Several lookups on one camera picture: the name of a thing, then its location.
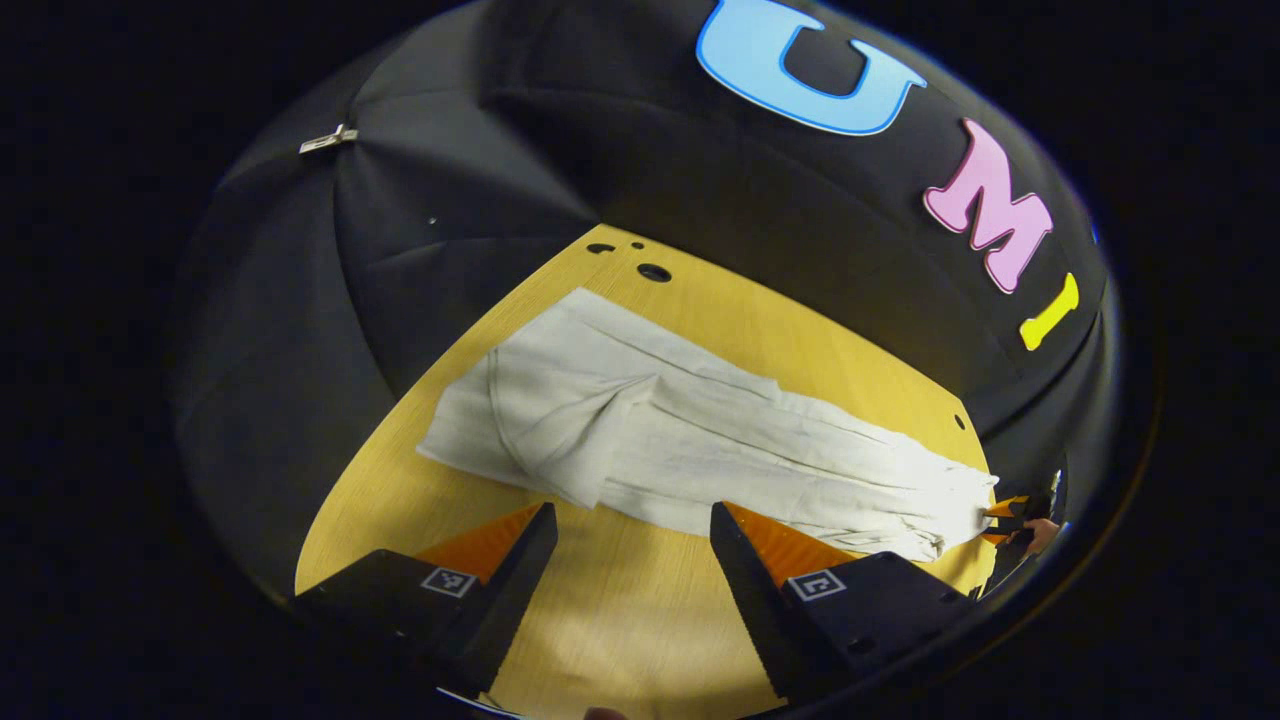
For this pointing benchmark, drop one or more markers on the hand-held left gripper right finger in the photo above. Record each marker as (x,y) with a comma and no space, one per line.
(750,600)

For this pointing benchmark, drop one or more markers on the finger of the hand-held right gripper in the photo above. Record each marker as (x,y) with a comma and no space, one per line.
(1005,508)
(1000,538)

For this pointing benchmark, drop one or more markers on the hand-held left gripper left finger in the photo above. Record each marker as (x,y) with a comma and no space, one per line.
(505,600)

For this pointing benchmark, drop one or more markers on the white jeans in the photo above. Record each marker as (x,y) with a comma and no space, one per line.
(700,440)

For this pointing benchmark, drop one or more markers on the black backdrop cloth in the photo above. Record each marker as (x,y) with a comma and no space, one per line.
(450,200)

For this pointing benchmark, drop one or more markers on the white cloth clip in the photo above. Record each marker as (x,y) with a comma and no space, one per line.
(328,139)

